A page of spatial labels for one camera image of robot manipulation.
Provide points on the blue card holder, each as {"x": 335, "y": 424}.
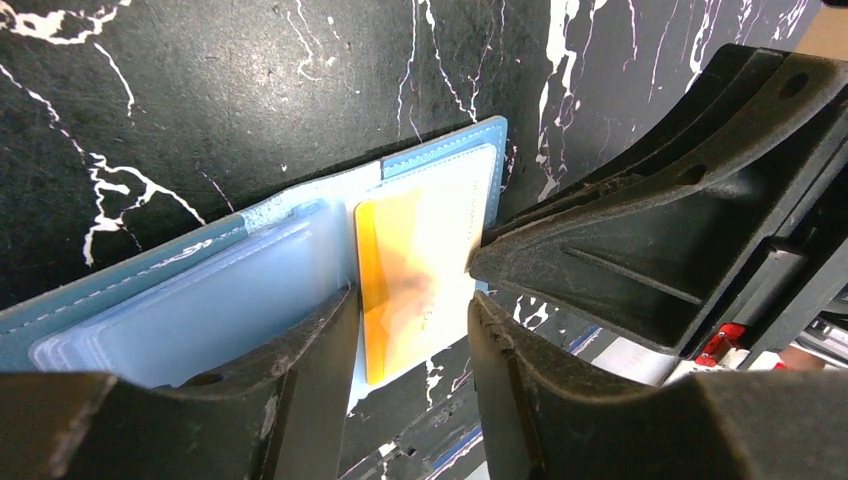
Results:
{"x": 217, "y": 293}

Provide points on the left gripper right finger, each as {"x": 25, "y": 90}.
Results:
{"x": 547, "y": 414}

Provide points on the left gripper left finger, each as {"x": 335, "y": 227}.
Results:
{"x": 277, "y": 412}

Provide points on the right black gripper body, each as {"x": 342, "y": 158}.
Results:
{"x": 792, "y": 276}

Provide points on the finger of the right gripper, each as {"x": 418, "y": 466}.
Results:
{"x": 647, "y": 244}

